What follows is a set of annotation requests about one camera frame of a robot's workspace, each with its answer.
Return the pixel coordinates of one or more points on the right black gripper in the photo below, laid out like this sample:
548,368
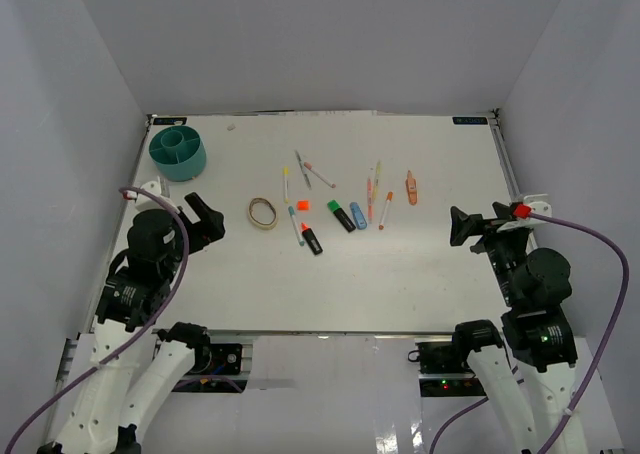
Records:
464,225

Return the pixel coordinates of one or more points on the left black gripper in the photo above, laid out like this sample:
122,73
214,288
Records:
209,228

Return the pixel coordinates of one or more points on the beige tape roll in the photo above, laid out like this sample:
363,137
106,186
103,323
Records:
262,214

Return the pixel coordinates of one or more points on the teal capped white marker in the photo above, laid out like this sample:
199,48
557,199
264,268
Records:
296,227

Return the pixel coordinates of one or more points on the pink capped white marker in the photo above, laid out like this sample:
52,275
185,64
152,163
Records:
319,175

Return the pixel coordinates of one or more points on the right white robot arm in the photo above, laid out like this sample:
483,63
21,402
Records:
527,366

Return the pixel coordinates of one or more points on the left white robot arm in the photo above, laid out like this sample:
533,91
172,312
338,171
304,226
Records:
114,408

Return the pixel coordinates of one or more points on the teal round organizer container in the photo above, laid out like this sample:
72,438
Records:
178,153

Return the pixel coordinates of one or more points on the yellow capped white marker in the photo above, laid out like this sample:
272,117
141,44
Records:
285,184

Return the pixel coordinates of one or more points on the orange capped white marker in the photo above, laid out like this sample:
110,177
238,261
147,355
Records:
385,211

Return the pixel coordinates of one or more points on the blue label sticker right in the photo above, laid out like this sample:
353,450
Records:
469,120

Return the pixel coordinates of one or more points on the green clear pen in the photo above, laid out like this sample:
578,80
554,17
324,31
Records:
303,169

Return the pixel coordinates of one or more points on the black highlighter orange tip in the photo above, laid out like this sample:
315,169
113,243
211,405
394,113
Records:
311,239

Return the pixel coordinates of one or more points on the yellow clear highlighter pen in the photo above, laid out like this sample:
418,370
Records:
376,179

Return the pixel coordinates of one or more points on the orange clear highlighter pen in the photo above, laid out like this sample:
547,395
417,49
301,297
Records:
370,209

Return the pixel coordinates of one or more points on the blue correction tape dispenser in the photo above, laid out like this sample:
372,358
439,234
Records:
358,216

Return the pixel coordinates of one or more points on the black highlighter green cap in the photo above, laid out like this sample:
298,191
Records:
341,216

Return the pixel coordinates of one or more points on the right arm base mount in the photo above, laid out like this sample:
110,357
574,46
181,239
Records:
442,374

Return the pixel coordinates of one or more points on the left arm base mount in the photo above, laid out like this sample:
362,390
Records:
199,368

